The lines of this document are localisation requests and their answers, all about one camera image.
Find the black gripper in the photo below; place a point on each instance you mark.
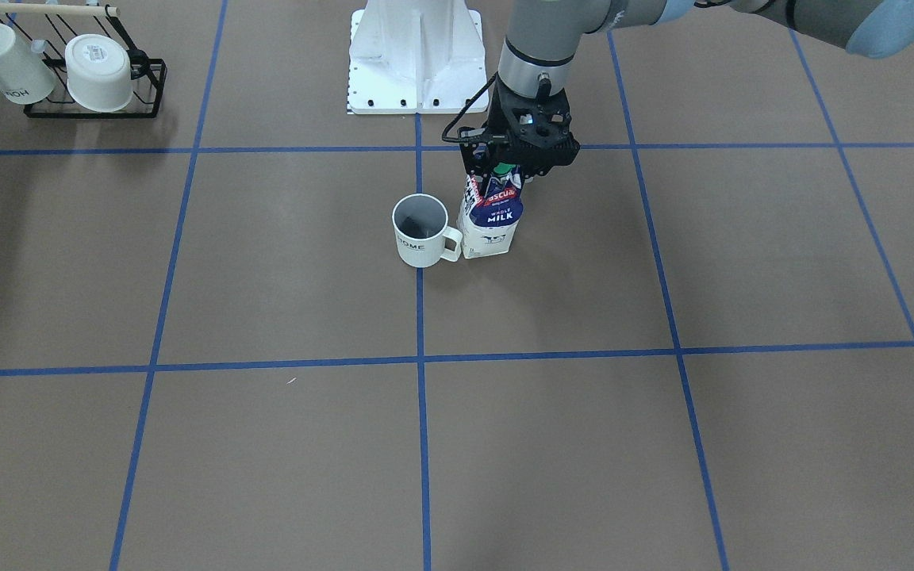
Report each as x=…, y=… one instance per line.
x=474, y=156

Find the blue white milk carton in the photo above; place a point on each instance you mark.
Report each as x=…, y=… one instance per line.
x=490, y=211

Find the white mug with handle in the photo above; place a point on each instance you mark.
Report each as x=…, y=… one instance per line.
x=423, y=235

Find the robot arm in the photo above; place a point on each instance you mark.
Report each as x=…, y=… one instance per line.
x=543, y=36

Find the white upturned cup in rack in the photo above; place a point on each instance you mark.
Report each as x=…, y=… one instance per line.
x=98, y=73

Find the white mug with lettering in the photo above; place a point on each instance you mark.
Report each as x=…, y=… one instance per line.
x=24, y=79

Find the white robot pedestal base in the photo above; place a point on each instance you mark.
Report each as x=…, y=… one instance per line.
x=414, y=57

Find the black wire cup rack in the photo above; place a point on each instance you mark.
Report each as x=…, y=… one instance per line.
x=48, y=25

